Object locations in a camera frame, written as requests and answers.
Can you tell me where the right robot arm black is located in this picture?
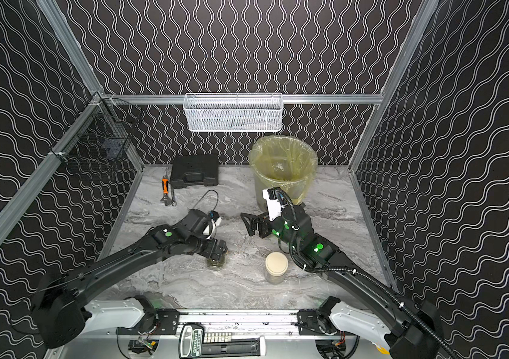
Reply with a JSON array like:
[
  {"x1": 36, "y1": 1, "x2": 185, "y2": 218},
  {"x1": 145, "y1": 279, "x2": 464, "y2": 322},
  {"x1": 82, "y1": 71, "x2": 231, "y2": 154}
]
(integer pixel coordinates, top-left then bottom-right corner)
[{"x1": 240, "y1": 206, "x2": 447, "y2": 358}]

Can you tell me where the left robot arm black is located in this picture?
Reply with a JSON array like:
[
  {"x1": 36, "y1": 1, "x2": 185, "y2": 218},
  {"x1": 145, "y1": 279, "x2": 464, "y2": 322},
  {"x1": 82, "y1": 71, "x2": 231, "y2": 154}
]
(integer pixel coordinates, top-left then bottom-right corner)
[{"x1": 30, "y1": 209, "x2": 227, "y2": 349}]

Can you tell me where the jar with cream lid front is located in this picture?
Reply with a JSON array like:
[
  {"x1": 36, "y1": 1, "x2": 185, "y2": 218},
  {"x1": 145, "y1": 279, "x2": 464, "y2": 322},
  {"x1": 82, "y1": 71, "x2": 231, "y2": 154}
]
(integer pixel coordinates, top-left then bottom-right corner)
[{"x1": 264, "y1": 252, "x2": 288, "y2": 284}]

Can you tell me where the trash bin with yellow bag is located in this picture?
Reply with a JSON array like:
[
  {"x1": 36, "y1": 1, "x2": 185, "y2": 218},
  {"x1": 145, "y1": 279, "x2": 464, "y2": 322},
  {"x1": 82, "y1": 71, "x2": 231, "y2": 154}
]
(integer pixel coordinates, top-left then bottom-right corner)
[{"x1": 248, "y1": 136, "x2": 318, "y2": 212}]

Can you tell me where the black plastic tool case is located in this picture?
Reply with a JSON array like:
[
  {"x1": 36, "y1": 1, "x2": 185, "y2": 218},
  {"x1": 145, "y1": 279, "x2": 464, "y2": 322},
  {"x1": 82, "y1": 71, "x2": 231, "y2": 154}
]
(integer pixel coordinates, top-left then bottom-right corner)
[{"x1": 169, "y1": 154, "x2": 220, "y2": 189}]

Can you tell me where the yellow tape roll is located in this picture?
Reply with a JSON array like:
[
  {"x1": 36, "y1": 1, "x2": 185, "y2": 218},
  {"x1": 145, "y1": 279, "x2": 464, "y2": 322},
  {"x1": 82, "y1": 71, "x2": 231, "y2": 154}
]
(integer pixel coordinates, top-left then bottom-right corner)
[{"x1": 375, "y1": 345, "x2": 390, "y2": 355}]

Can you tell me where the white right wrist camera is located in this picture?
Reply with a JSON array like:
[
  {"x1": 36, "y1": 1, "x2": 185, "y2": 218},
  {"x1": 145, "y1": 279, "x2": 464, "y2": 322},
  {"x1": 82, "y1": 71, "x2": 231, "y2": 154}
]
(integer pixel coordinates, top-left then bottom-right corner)
[{"x1": 262, "y1": 187, "x2": 287, "y2": 221}]

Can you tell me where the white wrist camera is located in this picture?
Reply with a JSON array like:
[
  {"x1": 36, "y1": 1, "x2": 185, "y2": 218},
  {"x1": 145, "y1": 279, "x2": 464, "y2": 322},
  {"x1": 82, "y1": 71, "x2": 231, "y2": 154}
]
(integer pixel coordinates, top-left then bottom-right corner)
[
  {"x1": 262, "y1": 187, "x2": 287, "y2": 221},
  {"x1": 208, "y1": 210, "x2": 222, "y2": 238}
]

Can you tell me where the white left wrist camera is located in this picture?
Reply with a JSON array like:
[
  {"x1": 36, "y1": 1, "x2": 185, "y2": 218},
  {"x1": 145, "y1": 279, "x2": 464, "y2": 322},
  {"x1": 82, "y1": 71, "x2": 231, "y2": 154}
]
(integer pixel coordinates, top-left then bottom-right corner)
[{"x1": 208, "y1": 210, "x2": 222, "y2": 238}]

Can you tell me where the orange handled wrench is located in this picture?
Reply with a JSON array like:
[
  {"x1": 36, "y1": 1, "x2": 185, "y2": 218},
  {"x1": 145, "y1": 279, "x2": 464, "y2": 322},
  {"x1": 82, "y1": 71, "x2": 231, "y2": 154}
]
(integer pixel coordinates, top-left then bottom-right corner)
[{"x1": 160, "y1": 175, "x2": 177, "y2": 206}]

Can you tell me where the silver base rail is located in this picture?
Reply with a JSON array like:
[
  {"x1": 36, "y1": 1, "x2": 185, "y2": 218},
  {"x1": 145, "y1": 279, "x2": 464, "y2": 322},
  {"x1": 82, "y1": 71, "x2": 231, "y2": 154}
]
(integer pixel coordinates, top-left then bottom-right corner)
[{"x1": 56, "y1": 308, "x2": 417, "y2": 338}]

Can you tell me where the white wire mesh basket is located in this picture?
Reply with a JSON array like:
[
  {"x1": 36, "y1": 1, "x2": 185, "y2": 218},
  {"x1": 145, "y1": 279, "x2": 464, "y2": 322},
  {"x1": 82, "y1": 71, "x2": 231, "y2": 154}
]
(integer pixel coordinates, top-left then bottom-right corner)
[{"x1": 183, "y1": 93, "x2": 284, "y2": 133}]

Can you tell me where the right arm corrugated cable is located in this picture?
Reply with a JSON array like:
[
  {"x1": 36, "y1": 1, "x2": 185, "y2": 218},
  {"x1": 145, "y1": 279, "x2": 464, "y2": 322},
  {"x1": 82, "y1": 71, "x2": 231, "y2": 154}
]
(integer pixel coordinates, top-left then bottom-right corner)
[{"x1": 274, "y1": 188, "x2": 462, "y2": 359}]

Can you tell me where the black wire basket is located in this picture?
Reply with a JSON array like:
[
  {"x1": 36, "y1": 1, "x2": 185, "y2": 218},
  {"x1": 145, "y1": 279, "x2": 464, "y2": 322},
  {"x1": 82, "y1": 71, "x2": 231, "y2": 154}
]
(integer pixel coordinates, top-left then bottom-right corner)
[{"x1": 54, "y1": 92, "x2": 143, "y2": 182}]

